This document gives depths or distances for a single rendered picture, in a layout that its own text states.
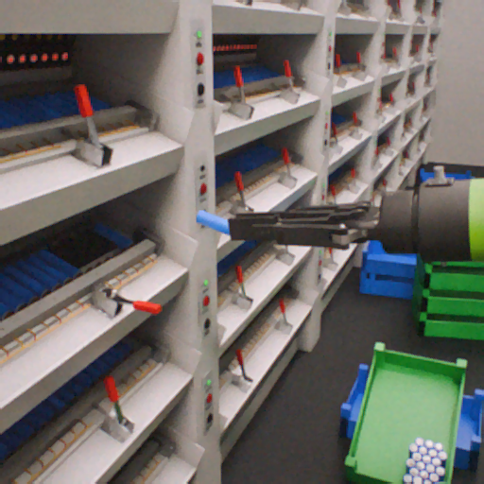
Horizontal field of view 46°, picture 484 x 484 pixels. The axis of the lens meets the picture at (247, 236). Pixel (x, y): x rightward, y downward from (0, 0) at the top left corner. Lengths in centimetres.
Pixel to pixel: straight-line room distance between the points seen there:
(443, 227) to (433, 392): 81
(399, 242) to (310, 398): 93
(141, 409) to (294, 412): 65
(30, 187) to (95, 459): 39
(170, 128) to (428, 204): 39
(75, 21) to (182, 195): 32
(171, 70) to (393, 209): 38
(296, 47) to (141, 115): 73
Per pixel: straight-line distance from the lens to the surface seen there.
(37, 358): 68
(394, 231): 65
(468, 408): 155
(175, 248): 89
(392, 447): 134
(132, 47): 87
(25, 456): 80
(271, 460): 134
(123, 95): 88
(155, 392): 94
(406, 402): 139
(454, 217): 63
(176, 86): 83
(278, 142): 153
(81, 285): 76
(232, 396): 125
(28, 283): 75
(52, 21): 64
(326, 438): 141
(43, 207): 62
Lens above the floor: 89
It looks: 20 degrees down
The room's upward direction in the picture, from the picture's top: straight up
